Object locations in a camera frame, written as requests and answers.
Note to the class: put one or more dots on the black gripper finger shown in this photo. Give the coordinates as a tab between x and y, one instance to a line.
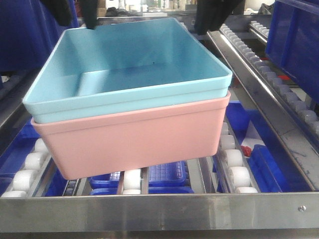
89	12
211	14
60	9

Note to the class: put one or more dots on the light blue plastic box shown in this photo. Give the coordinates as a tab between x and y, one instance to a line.
124	67

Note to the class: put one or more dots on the pink plastic box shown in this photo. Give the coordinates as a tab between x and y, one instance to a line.
124	141

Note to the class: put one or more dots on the dark blue bin left shelf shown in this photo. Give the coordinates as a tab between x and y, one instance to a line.
28	33

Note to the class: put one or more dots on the dark blue bin shelf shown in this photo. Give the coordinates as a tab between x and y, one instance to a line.
28	33
293	42

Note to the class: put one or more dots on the dark blue bin right shelf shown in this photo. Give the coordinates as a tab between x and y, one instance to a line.
293	42

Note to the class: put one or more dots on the stainless steel shelf rack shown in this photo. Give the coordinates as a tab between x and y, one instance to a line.
206	215

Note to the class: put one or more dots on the grey roller track far right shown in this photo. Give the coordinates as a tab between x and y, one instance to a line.
298	106

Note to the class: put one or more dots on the red small object below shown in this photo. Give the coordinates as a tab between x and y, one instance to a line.
246	151

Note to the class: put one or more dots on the white roller track right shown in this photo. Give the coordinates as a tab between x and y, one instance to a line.
237	175

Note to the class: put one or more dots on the white roller track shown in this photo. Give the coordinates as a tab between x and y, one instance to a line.
237	175
132	182
26	181

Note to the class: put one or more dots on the blue gridded tray below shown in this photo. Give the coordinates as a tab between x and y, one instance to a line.
168	175

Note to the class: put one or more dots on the white roller track left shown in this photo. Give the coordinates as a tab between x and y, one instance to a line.
26	181

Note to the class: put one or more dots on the white roller track middle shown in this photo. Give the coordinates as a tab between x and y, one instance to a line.
132	182

